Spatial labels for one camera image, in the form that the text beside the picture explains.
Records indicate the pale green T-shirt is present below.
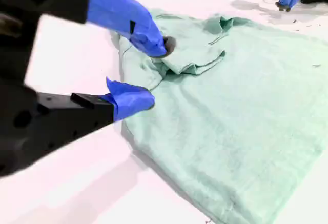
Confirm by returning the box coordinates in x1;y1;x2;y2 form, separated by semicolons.
110;8;328;224

